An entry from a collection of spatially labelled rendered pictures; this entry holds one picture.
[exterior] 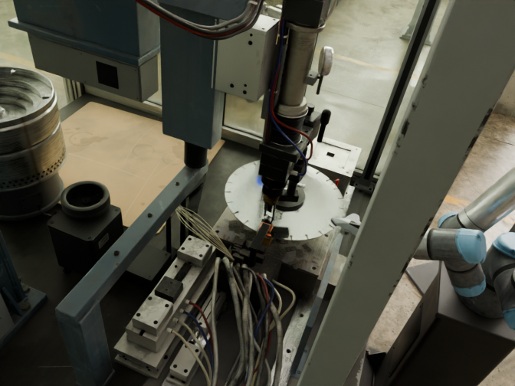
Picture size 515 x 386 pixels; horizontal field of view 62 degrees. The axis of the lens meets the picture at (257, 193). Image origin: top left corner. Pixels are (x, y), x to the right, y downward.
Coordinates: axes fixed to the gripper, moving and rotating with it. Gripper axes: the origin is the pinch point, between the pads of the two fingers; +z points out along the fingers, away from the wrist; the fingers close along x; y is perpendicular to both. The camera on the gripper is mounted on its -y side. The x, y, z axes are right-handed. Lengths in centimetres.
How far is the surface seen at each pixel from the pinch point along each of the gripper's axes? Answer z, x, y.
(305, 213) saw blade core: 5.3, 10.7, -1.9
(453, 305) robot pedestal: -21.3, -29.7, 15.1
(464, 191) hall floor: 22, -87, 192
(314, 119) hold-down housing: -9.4, 37.1, -7.5
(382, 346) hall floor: 26, -88, 46
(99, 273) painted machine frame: 16, 28, -53
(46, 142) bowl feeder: 57, 50, -31
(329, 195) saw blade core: 3.8, 10.0, 8.9
